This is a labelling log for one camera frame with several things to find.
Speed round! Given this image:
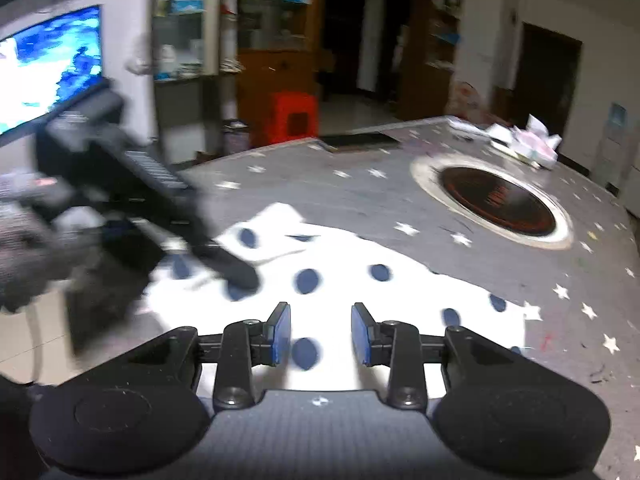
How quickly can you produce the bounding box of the red plastic stool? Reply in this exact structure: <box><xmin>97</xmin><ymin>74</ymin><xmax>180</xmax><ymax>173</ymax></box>
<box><xmin>265</xmin><ymin>91</ymin><xmax>320</xmax><ymax>147</ymax></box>

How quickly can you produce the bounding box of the white water dispenser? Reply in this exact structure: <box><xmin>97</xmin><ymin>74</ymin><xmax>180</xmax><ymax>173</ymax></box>
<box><xmin>597</xmin><ymin>102</ymin><xmax>632</xmax><ymax>187</ymax></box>

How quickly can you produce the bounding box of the floral mesh food cover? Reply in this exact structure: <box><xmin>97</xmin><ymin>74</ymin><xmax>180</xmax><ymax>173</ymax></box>
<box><xmin>450</xmin><ymin>82</ymin><xmax>484</xmax><ymax>124</ymax></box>

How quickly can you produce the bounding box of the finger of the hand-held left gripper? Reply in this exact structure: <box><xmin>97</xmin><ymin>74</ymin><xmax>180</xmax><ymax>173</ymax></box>
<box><xmin>192</xmin><ymin>240</ymin><xmax>261</xmax><ymax>294</ymax></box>

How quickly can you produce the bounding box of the dark wooden door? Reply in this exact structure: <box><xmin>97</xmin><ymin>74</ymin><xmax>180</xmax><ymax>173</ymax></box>
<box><xmin>510</xmin><ymin>22</ymin><xmax>584</xmax><ymax>127</ymax></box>

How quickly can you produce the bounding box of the wooden wall cabinet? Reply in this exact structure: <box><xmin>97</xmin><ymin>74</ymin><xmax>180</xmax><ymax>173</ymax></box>
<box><xmin>150</xmin><ymin>0</ymin><xmax>464</xmax><ymax>167</ymax></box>

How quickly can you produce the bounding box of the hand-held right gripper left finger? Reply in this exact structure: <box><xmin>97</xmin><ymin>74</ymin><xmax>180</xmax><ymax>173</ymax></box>
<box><xmin>120</xmin><ymin>302</ymin><xmax>292</xmax><ymax>409</ymax></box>

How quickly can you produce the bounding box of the purple patterned jar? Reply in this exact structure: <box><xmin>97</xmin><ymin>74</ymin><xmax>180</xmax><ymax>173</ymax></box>
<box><xmin>222</xmin><ymin>119</ymin><xmax>251</xmax><ymax>156</ymax></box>

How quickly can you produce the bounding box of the white remote control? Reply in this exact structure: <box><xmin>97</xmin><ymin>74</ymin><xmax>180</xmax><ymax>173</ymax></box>
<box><xmin>447</xmin><ymin>117</ymin><xmax>489</xmax><ymax>141</ymax></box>

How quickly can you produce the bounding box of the black smartphone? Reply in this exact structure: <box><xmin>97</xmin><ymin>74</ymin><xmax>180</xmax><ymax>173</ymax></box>
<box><xmin>320</xmin><ymin>132</ymin><xmax>402</xmax><ymax>154</ymax></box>

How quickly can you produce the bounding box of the white polka dot garment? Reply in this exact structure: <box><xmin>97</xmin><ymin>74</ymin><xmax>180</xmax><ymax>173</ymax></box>
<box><xmin>140</xmin><ymin>202</ymin><xmax>532</xmax><ymax>397</ymax></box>

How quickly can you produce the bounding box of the built-in round induction cooker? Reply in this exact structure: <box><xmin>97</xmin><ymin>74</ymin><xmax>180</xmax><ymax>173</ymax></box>
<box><xmin>411</xmin><ymin>152</ymin><xmax>574</xmax><ymax>252</ymax></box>

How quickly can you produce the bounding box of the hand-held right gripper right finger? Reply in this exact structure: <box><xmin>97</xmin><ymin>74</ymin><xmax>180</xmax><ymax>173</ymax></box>
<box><xmin>351</xmin><ymin>302</ymin><xmax>523</xmax><ymax>409</ymax></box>

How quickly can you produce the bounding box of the flat screen television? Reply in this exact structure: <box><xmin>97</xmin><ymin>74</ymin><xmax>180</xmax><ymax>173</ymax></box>
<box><xmin>0</xmin><ymin>4</ymin><xmax>105</xmax><ymax>136</ymax></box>

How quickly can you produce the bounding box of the pastel tissue pack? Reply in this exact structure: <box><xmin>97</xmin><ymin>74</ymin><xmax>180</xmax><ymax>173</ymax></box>
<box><xmin>505</xmin><ymin>114</ymin><xmax>564</xmax><ymax>170</ymax></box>

